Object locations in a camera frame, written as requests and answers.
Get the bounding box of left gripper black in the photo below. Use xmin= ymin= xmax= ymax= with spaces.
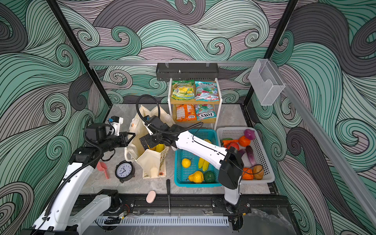
xmin=100 ymin=132 xmax=136 ymax=154

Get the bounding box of large yellow banana bunch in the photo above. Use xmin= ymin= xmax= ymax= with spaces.
xmin=150 ymin=144 xmax=165 ymax=153

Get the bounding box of cream canvas grocery bag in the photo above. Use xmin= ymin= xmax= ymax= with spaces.
xmin=124 ymin=105 xmax=175 ymax=178

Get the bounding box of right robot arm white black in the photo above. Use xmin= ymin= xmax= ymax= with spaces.
xmin=136 ymin=95 xmax=244 ymax=206

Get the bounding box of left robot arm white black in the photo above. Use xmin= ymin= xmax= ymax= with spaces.
xmin=20 ymin=116 xmax=136 ymax=235

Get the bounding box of orange snack bag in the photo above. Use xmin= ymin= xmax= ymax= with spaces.
xmin=176 ymin=104 xmax=197 ymax=122

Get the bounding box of teal Fox's candy bag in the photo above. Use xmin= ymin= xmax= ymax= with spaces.
xmin=194 ymin=104 xmax=216 ymax=121

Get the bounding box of green yellow snack bag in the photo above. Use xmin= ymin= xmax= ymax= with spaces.
xmin=171 ymin=80 xmax=195 ymax=100

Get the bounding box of teal red snack bag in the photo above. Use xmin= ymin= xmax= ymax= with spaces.
xmin=195 ymin=81 xmax=219 ymax=101

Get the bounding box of yellow lemon lower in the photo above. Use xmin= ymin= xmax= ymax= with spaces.
xmin=181 ymin=158 xmax=192 ymax=168

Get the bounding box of white wooden two-tier shelf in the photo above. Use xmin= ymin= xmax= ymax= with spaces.
xmin=167 ymin=78 xmax=223 ymax=130

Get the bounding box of black alarm clock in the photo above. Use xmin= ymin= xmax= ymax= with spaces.
xmin=115 ymin=161 xmax=135 ymax=183

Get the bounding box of teal plastic basket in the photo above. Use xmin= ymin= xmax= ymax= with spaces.
xmin=174 ymin=129 xmax=222 ymax=188

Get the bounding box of black screwdriver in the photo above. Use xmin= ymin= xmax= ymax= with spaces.
xmin=166 ymin=179 xmax=171 ymax=216

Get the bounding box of small yellow banana bunch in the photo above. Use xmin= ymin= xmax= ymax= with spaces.
xmin=198 ymin=158 xmax=210 ymax=171

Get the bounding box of pink plastic scoop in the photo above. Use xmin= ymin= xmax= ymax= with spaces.
xmin=97 ymin=161 xmax=110 ymax=180

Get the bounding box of yellow pear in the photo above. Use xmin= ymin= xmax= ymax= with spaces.
xmin=189 ymin=171 xmax=204 ymax=184

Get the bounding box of green avocado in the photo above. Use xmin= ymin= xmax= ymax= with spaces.
xmin=204 ymin=171 xmax=216 ymax=184

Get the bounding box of orange carrot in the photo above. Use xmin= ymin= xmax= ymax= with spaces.
xmin=222 ymin=140 xmax=239 ymax=147

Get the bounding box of pink oval eraser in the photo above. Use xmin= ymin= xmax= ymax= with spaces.
xmin=146 ymin=190 xmax=156 ymax=204

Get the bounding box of white plastic basket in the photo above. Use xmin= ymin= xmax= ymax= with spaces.
xmin=216 ymin=127 xmax=275 ymax=185

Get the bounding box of red apple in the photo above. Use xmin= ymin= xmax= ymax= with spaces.
xmin=227 ymin=142 xmax=240 ymax=151

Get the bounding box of orange tomato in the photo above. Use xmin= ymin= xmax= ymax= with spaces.
xmin=238 ymin=136 xmax=251 ymax=147

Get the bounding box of purple onion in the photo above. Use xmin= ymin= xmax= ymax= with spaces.
xmin=244 ymin=129 xmax=256 ymax=141

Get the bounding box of dark eggplant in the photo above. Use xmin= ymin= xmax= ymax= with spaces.
xmin=246 ymin=146 xmax=257 ymax=166

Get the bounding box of orange bell pepper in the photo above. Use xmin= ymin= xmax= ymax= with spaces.
xmin=242 ymin=167 xmax=254 ymax=181

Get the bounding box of brown potato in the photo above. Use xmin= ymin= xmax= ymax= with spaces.
xmin=252 ymin=164 xmax=264 ymax=180

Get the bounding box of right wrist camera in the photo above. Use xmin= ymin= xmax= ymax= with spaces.
xmin=145 ymin=116 xmax=163 ymax=133

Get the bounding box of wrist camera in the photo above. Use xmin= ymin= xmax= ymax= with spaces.
xmin=108 ymin=116 xmax=123 ymax=136
xmin=145 ymin=116 xmax=163 ymax=133

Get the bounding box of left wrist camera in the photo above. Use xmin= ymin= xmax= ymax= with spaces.
xmin=108 ymin=116 xmax=123 ymax=136

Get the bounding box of white cable duct strip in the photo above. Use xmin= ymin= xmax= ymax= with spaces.
xmin=90 ymin=215 xmax=230 ymax=227

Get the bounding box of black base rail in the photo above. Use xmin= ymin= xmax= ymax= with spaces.
xmin=73 ymin=193 xmax=283 ymax=213

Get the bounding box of clear acrylic wall holder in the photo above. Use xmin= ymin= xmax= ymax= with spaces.
xmin=248 ymin=59 xmax=286 ymax=106

